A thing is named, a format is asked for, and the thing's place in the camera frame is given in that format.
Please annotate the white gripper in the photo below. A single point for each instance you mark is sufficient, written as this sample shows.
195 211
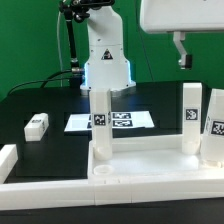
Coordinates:
160 16

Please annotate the white desk top tray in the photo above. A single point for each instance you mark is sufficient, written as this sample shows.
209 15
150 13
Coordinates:
155 157

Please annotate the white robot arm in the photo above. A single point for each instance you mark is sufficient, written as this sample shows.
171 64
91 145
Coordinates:
107 66

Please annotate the fiducial marker sheet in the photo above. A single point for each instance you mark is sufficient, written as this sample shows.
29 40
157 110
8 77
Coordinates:
120 120

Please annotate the white left fence piece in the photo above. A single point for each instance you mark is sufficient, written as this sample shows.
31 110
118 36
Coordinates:
8 158

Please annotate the white front fence rail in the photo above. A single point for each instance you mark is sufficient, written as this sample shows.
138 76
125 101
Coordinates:
55 194

